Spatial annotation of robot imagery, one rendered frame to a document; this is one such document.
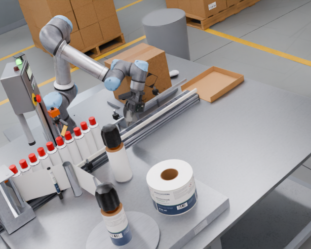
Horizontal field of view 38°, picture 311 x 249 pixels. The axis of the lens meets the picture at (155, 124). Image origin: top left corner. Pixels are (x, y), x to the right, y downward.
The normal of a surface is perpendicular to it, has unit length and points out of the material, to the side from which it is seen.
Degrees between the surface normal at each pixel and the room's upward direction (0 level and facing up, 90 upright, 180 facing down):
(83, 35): 90
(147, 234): 0
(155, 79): 90
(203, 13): 90
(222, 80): 0
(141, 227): 0
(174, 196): 90
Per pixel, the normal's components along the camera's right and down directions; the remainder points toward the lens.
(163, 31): -0.07, 0.62
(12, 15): 0.55, 0.36
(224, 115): -0.20, -0.81
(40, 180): 0.21, 0.51
